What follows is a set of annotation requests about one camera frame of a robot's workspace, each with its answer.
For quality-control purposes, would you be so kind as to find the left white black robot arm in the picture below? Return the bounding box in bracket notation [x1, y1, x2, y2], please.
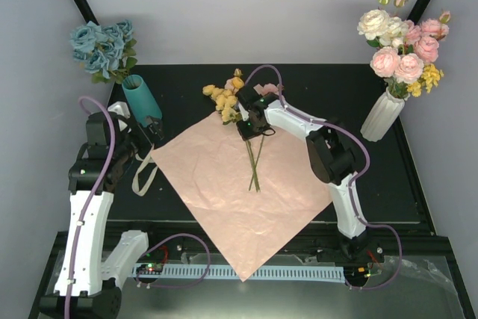
[39, 107, 161, 318]

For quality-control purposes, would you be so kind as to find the light blue slotted cable duct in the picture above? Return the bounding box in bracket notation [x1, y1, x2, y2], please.
[132, 261, 346, 283]

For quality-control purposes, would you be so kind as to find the black aluminium rail base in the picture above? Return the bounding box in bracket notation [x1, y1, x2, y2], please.
[141, 220, 385, 261]

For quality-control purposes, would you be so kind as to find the white ribbed vase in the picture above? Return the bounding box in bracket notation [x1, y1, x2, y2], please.
[361, 90, 409, 142]

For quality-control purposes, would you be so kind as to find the pink wrapping paper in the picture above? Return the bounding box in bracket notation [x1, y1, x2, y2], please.
[152, 113, 332, 281]

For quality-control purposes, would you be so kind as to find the left small circuit board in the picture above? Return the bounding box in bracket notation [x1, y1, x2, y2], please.
[136, 263, 163, 275]

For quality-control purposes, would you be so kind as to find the right small circuit board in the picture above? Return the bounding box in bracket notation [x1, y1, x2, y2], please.
[344, 267, 382, 279]

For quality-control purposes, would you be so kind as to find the small circuit board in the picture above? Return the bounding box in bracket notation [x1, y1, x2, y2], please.
[136, 263, 163, 275]
[344, 267, 382, 279]

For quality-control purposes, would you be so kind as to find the cream printed ribbon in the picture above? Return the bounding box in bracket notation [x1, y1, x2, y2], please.
[131, 147, 158, 197]

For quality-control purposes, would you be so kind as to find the yellow and blue flower bunch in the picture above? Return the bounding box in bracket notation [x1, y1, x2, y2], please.
[202, 84, 226, 117]

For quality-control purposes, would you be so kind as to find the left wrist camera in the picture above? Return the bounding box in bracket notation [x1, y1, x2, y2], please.
[108, 102, 131, 131]

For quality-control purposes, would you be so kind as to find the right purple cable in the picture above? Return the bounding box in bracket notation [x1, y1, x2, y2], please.
[243, 64, 403, 292]

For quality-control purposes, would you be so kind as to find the blue rose stem bunch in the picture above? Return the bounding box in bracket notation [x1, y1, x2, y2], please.
[69, 19, 137, 84]

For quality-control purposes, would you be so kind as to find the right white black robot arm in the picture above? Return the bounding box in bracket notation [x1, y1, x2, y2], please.
[237, 87, 367, 261]

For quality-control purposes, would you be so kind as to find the pink and white rose bouquet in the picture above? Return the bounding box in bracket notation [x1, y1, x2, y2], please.
[357, 0, 451, 100]

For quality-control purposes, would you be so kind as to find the pink rose stem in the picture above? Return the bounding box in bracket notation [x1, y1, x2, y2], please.
[223, 68, 261, 191]
[246, 83, 280, 192]

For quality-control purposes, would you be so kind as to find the teal conical vase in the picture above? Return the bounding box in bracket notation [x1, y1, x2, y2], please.
[122, 75, 163, 128]

